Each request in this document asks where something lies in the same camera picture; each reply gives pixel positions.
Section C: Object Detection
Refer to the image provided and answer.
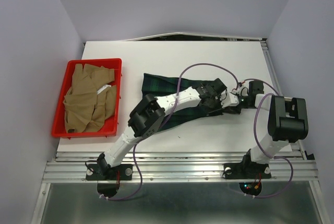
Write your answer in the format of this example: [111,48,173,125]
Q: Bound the green plaid pleated skirt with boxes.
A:
[141,73,223,131]

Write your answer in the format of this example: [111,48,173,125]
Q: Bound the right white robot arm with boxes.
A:
[222,79,308,180]

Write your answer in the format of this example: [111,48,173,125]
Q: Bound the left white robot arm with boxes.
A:
[97,78,227,179]

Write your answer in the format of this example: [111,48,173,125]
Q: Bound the red plastic bin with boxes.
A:
[51,58,122,139]

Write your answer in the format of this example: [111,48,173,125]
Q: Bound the tan beige skirt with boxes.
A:
[63,64,117,133]

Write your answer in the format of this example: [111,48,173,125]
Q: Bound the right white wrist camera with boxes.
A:
[231,84,248,97]

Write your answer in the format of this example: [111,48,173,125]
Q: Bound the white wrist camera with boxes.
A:
[231,84,248,97]
[221,92,239,108]

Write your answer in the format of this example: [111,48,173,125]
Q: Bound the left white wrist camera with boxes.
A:
[221,92,239,108]

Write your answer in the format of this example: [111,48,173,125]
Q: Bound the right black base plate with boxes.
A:
[222,162,271,196]

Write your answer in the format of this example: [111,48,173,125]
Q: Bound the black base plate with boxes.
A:
[222,162,271,196]
[85,163,133,200]

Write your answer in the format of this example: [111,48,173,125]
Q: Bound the aluminium right side rail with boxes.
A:
[260,39,315,160]

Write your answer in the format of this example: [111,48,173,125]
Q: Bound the aluminium rail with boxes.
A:
[260,39,315,160]
[42,151,318,183]

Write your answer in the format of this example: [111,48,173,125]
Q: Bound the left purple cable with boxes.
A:
[99,63,242,201]

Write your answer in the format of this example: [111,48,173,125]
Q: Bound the aluminium front rail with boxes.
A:
[42,151,318,183]

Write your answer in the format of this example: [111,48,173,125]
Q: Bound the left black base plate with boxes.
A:
[85,163,133,200]

